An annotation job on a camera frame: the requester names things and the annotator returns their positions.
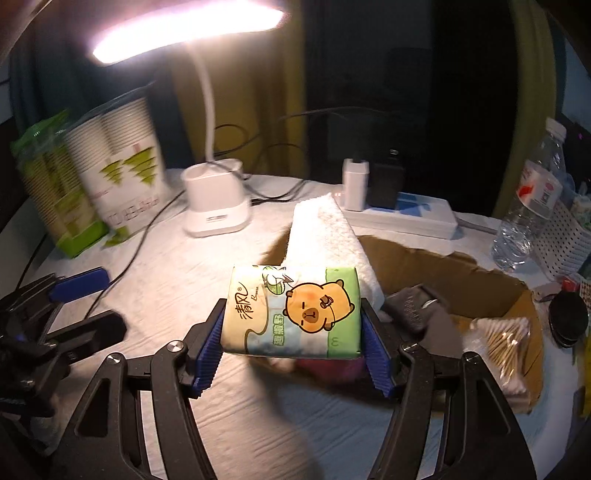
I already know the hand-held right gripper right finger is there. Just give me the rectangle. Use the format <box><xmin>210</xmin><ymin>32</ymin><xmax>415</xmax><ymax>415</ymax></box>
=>
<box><xmin>360</xmin><ymin>299</ymin><xmax>537</xmax><ymax>480</ymax></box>

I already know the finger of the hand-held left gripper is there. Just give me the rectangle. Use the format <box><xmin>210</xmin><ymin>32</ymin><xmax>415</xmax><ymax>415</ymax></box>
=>
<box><xmin>44</xmin><ymin>312</ymin><xmax>128</xmax><ymax>366</ymax></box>
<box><xmin>16</xmin><ymin>267</ymin><xmax>111</xmax><ymax>315</ymax></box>

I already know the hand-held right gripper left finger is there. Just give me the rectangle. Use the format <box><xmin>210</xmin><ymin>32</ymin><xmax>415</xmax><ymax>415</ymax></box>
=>
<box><xmin>60</xmin><ymin>299</ymin><xmax>230</xmax><ymax>480</ymax></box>

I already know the cartoon print tissue pack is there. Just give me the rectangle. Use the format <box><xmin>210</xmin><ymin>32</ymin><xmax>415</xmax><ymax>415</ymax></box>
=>
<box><xmin>220</xmin><ymin>263</ymin><xmax>366</xmax><ymax>361</ymax></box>

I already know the cardboard box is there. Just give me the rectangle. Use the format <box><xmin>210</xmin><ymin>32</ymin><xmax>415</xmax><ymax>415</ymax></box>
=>
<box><xmin>265</xmin><ymin>232</ymin><xmax>546</xmax><ymax>415</ymax></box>

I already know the cotton swab packet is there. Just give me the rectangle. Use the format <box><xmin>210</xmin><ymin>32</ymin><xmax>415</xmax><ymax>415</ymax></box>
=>
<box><xmin>461</xmin><ymin>316</ymin><xmax>535</xmax><ymax>398</ymax></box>

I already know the white towel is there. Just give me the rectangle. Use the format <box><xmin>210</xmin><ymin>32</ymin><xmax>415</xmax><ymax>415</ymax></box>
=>
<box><xmin>279</xmin><ymin>194</ymin><xmax>387</xmax><ymax>313</ymax></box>

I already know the green paper cup pack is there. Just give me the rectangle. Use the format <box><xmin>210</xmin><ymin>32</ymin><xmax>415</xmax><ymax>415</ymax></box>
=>
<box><xmin>10</xmin><ymin>110</ymin><xmax>110</xmax><ymax>259</ymax></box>

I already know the white paper cup pack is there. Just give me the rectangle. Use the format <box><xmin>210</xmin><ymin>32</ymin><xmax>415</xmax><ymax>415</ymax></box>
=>
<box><xmin>65</xmin><ymin>90</ymin><xmax>170</xmax><ymax>248</ymax></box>

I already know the white power strip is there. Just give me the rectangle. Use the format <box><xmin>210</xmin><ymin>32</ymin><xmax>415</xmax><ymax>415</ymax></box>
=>
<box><xmin>338</xmin><ymin>191</ymin><xmax>458</xmax><ymax>240</ymax></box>

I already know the white desk lamp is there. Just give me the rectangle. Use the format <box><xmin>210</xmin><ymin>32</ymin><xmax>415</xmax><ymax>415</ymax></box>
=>
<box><xmin>90</xmin><ymin>0</ymin><xmax>290</xmax><ymax>239</ymax></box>

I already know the black charger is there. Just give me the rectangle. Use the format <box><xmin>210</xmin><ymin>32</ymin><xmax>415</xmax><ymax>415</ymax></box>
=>
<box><xmin>368</xmin><ymin>159</ymin><xmax>407</xmax><ymax>210</ymax></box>

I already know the white charger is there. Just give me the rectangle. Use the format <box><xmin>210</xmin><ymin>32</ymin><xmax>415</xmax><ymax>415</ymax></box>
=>
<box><xmin>342</xmin><ymin>158</ymin><xmax>370</xmax><ymax>211</ymax></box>

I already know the black round pouch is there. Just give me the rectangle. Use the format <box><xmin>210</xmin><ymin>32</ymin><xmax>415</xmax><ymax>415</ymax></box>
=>
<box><xmin>549</xmin><ymin>290</ymin><xmax>590</xmax><ymax>350</ymax></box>

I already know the teal curtain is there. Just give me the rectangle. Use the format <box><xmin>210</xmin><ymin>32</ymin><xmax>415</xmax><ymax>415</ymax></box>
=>
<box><xmin>8</xmin><ymin>18</ymin><xmax>182</xmax><ymax>169</ymax></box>

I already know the clear water bottle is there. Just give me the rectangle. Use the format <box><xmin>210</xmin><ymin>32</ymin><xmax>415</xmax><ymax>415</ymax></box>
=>
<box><xmin>491</xmin><ymin>117</ymin><xmax>568</xmax><ymax>273</ymax></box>

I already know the white perforated basket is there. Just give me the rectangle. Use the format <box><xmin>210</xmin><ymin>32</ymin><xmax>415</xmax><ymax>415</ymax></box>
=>
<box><xmin>531</xmin><ymin>198</ymin><xmax>591</xmax><ymax>283</ymax></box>

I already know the yellow curtain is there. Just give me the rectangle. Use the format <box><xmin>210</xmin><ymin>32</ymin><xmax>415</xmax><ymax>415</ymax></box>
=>
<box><xmin>507</xmin><ymin>0</ymin><xmax>557</xmax><ymax>219</ymax></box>
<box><xmin>171</xmin><ymin>37</ymin><xmax>325</xmax><ymax>172</ymax></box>

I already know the black lamp cable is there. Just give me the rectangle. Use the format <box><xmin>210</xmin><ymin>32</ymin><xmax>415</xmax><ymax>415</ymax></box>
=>
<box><xmin>14</xmin><ymin>187</ymin><xmax>186</xmax><ymax>298</ymax></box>

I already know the black charger cable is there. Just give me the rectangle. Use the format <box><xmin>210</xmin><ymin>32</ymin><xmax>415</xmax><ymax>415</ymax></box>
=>
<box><xmin>211</xmin><ymin>107</ymin><xmax>419</xmax><ymax>204</ymax></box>

